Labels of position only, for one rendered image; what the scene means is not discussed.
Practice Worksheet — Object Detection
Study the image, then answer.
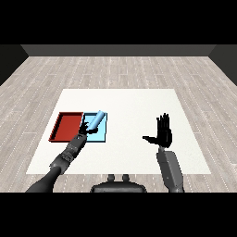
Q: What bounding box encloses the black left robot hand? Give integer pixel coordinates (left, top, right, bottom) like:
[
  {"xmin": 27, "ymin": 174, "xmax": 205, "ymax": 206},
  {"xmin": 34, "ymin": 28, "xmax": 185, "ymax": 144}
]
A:
[{"xmin": 78, "ymin": 121, "xmax": 99, "ymax": 136}]

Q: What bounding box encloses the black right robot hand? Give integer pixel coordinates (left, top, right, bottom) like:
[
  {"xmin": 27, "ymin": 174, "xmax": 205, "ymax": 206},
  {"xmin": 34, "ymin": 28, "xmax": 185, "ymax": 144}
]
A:
[{"xmin": 142, "ymin": 112, "xmax": 173, "ymax": 149}]

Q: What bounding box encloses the small light blue can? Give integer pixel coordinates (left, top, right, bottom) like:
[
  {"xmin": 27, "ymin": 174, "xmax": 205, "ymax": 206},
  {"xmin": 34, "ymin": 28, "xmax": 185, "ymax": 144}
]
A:
[{"xmin": 86, "ymin": 109, "xmax": 106, "ymax": 131}]

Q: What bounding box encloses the shallow light blue open box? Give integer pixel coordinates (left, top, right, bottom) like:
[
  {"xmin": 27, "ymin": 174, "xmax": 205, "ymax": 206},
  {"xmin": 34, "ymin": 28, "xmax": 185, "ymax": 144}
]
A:
[{"xmin": 81, "ymin": 112, "xmax": 108, "ymax": 143}]

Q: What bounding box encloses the shallow red open box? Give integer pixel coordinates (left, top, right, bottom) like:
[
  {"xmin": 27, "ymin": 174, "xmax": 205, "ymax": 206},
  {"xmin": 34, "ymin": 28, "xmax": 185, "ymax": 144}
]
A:
[{"xmin": 48, "ymin": 111, "xmax": 84, "ymax": 143}]

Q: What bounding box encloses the dark grey robot body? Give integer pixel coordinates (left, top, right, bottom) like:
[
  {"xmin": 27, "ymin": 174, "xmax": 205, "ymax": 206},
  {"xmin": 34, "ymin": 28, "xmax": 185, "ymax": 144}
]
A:
[{"xmin": 90, "ymin": 174, "xmax": 148, "ymax": 193}]

